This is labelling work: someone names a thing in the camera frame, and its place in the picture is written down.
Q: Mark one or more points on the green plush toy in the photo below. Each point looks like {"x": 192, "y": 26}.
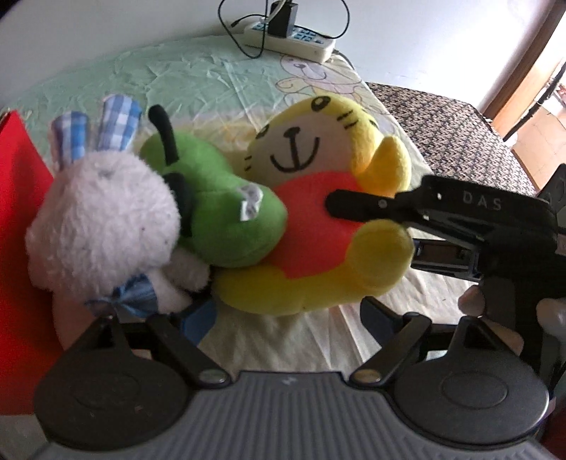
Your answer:
{"x": 212, "y": 199}

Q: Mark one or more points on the person's right hand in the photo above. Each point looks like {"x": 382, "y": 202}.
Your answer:
{"x": 552, "y": 316}

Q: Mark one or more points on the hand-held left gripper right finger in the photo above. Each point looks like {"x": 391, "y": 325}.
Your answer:
{"x": 375, "y": 316}

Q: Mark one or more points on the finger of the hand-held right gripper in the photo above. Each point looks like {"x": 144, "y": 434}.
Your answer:
{"x": 353, "y": 205}

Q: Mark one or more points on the white power strip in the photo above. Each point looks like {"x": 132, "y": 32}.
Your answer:
{"x": 294, "y": 37}

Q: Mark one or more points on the wooden door frame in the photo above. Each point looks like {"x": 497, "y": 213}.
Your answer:
{"x": 530, "y": 48}

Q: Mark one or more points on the white rabbit plush toy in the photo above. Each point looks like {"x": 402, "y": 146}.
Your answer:
{"x": 101, "y": 212}

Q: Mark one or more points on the red cardboard box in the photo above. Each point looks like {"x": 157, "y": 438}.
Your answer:
{"x": 20, "y": 247}

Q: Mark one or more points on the dark chair frame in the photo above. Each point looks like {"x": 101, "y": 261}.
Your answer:
{"x": 537, "y": 101}

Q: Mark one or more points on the dark patterned mattress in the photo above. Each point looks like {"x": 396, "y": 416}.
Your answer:
{"x": 446, "y": 128}

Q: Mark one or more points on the green printed bedsheet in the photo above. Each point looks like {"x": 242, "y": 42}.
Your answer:
{"x": 185, "y": 84}

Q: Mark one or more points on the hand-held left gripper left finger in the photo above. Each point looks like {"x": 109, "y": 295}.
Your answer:
{"x": 200, "y": 322}

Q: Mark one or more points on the yellow tiger plush toy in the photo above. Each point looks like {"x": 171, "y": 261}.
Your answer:
{"x": 309, "y": 221}

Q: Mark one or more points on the black charger plug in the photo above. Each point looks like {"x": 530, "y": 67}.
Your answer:
{"x": 283, "y": 20}

